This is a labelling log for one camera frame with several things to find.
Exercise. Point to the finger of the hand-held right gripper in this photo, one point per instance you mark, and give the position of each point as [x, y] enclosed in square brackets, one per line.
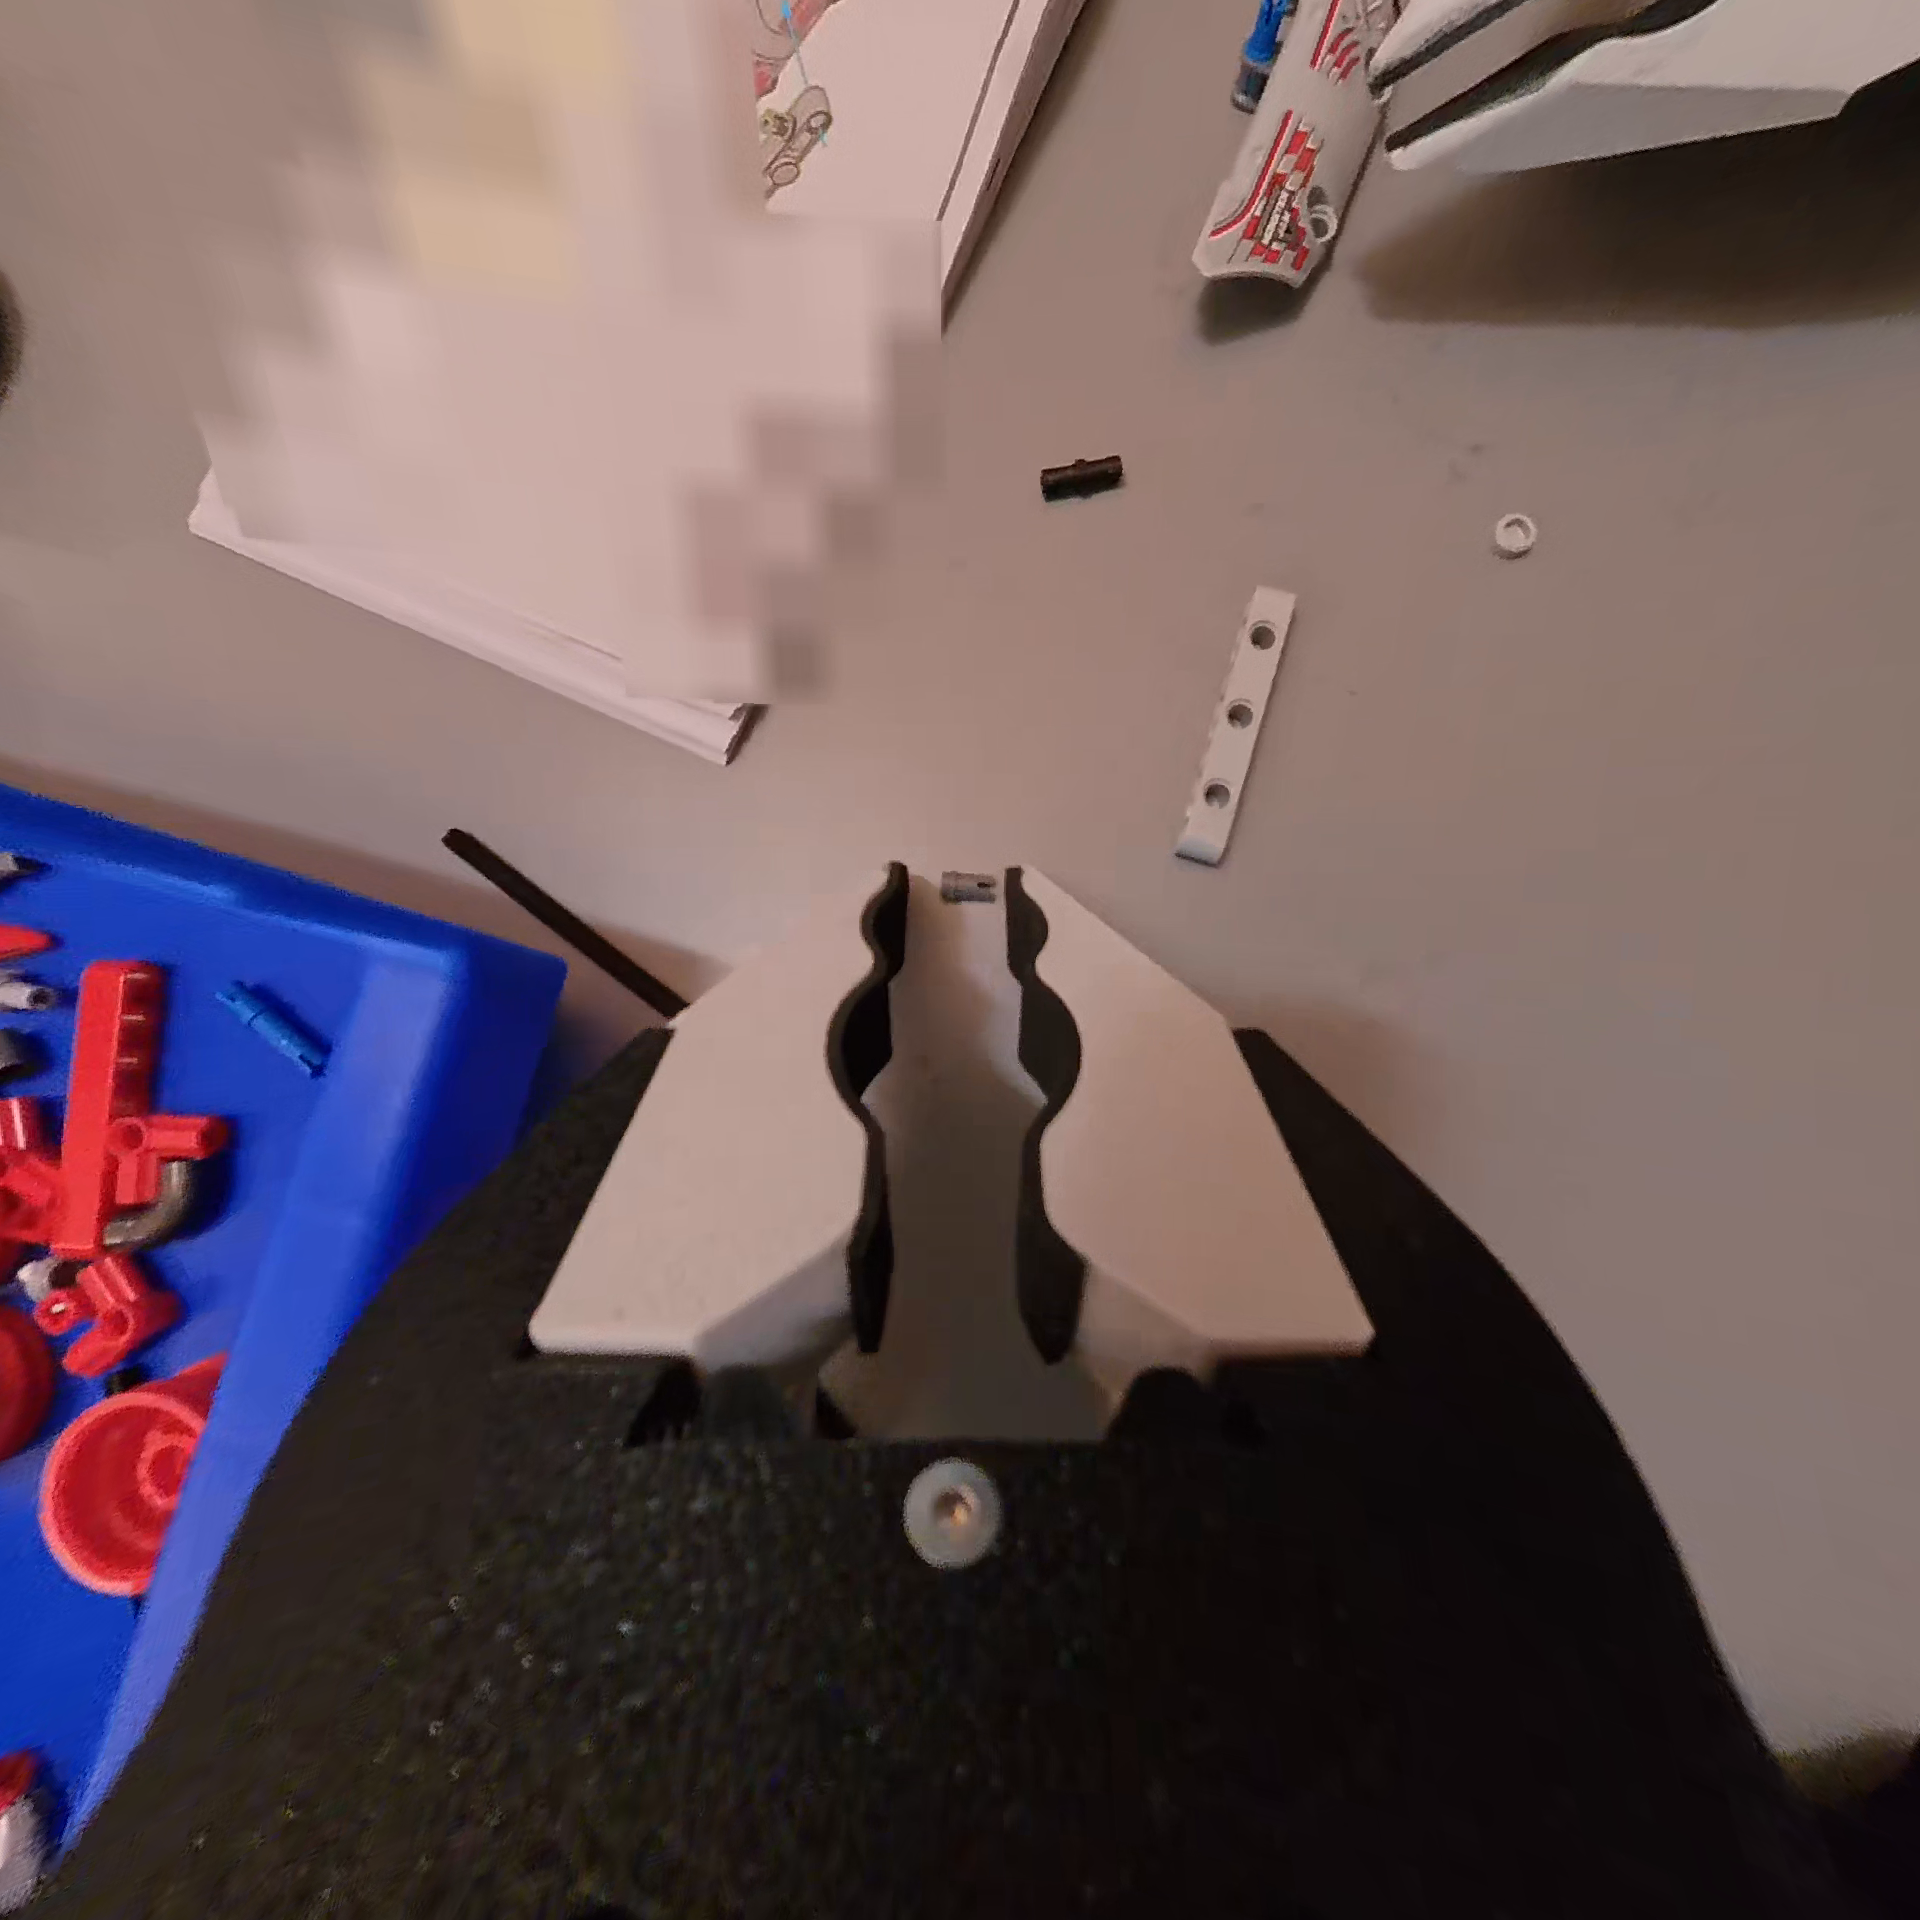
[1501, 30]
[1651, 104]

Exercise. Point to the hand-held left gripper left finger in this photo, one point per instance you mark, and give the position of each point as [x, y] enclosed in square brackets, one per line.
[705, 1184]

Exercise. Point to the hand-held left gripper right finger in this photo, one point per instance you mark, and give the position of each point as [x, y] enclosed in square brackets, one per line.
[1185, 1200]

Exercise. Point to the white red printed toy panel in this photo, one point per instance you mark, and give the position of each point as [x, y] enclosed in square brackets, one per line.
[1275, 195]

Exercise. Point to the small grey toy pin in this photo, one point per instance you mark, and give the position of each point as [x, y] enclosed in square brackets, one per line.
[969, 887]

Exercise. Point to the blue toy pin on panel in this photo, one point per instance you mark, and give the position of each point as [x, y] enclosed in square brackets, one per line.
[1260, 61]

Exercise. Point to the black toy axle rod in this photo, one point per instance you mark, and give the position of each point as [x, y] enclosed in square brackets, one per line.
[554, 918]

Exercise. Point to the blue plastic bin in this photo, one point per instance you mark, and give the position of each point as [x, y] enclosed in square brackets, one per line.
[390, 1141]

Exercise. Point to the white toy beam with holes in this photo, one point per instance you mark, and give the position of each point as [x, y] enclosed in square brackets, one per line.
[1219, 750]

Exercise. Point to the blue toy pin in bin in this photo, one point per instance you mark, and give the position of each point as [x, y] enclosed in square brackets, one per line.
[274, 1029]

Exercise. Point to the grey curved toy pipe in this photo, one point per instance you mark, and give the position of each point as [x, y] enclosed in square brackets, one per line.
[172, 1209]

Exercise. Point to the red toy connector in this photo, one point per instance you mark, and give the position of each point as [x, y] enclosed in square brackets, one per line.
[121, 1313]

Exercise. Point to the red toy beam assembly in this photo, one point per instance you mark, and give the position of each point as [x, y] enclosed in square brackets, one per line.
[113, 1081]

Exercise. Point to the white instruction booklet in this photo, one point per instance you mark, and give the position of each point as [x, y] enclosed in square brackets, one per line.
[901, 104]

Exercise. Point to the black toy pin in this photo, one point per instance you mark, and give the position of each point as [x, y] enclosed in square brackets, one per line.
[1081, 476]

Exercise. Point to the red toy wheel hub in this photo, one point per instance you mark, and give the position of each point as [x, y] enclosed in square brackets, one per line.
[121, 1484]
[23, 1389]

